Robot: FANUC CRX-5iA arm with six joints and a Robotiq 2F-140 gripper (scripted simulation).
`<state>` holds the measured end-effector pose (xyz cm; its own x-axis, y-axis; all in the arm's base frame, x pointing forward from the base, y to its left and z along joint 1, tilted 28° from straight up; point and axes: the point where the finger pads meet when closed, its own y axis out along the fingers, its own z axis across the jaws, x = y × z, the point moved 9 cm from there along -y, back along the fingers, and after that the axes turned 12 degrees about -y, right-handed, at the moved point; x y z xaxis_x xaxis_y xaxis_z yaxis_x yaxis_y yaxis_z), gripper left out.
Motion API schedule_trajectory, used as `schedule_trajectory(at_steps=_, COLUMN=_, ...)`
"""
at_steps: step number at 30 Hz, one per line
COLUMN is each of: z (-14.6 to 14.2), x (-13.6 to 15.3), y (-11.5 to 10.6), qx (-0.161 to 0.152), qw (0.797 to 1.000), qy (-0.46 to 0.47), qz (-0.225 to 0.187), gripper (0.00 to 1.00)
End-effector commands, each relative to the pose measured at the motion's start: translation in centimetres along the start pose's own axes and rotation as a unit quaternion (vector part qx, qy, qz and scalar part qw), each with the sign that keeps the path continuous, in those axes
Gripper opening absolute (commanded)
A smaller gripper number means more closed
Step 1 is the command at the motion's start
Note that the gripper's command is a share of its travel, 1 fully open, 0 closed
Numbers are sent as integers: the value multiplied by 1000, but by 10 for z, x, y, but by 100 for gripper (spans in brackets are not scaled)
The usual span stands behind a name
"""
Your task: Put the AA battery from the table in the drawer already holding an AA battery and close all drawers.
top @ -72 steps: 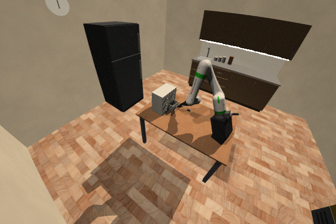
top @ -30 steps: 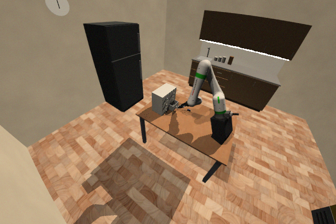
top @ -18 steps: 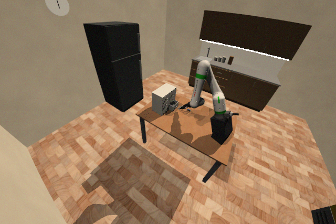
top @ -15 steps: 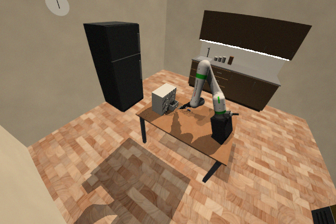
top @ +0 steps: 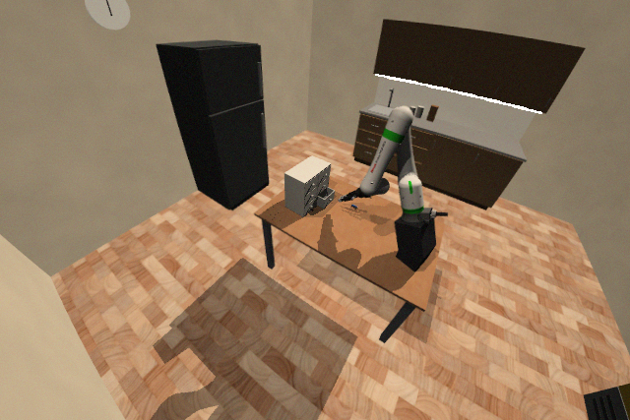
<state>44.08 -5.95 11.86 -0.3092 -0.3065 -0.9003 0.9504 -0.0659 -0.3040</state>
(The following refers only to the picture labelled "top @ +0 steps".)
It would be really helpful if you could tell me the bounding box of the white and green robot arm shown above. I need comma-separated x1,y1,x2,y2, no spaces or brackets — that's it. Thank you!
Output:
360,106,448,224

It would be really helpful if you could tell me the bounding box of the grey small chest of drawers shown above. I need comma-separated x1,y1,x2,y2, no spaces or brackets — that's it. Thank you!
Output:
284,155,331,217

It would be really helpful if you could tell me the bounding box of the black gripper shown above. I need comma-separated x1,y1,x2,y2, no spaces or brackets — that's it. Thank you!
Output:
338,187,364,203

